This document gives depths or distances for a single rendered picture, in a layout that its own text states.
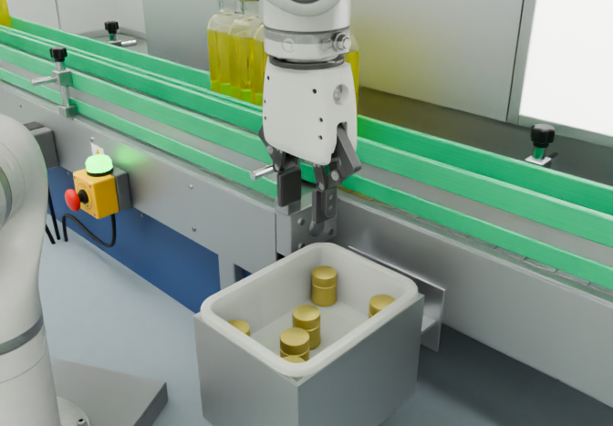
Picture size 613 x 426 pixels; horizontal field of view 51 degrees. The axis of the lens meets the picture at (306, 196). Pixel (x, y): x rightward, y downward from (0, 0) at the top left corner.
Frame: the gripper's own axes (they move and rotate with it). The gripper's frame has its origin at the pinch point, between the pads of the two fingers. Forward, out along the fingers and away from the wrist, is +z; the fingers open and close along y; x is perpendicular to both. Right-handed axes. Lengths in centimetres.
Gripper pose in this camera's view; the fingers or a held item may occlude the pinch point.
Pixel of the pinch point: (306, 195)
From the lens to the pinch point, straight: 70.0
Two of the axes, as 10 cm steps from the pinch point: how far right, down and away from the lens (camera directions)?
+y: -6.9, -3.1, 6.5
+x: -7.2, 3.0, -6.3
